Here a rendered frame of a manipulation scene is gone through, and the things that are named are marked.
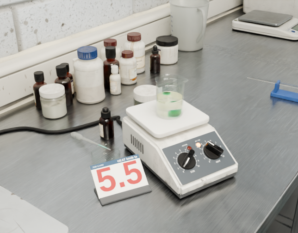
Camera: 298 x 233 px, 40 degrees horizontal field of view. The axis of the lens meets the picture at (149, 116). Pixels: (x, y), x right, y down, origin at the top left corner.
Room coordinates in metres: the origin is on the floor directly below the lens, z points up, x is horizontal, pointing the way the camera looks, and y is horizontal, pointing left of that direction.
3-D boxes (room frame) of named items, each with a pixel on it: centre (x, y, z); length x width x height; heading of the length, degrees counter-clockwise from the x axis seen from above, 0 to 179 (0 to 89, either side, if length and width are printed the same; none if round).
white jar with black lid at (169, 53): (1.19, -0.06, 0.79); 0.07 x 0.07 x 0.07
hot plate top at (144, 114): (0.68, -0.03, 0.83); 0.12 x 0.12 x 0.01; 32
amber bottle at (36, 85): (0.88, 0.26, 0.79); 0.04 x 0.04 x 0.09
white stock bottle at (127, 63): (1.03, 0.06, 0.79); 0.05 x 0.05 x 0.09
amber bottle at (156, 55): (1.10, -0.02, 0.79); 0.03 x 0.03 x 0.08
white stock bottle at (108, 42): (1.08, 0.11, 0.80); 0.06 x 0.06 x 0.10
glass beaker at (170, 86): (0.67, -0.04, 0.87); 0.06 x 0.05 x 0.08; 79
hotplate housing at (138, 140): (0.65, -0.05, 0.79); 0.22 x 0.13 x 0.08; 32
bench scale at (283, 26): (1.52, -0.47, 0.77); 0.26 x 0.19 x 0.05; 53
